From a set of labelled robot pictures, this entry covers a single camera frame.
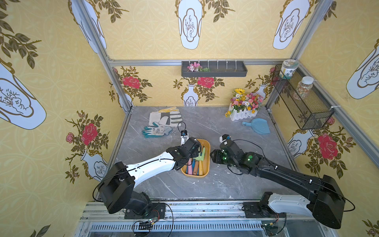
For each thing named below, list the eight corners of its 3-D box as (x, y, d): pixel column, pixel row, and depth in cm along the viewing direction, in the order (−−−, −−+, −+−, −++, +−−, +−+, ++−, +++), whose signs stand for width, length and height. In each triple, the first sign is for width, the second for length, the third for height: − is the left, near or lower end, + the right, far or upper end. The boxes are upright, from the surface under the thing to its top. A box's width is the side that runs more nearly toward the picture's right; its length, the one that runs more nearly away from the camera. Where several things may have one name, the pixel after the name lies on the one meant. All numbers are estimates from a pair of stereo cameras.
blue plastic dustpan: (245, 134, 107) (246, 132, 105) (241, 120, 115) (242, 118, 113) (270, 134, 106) (271, 132, 105) (264, 120, 115) (265, 118, 113)
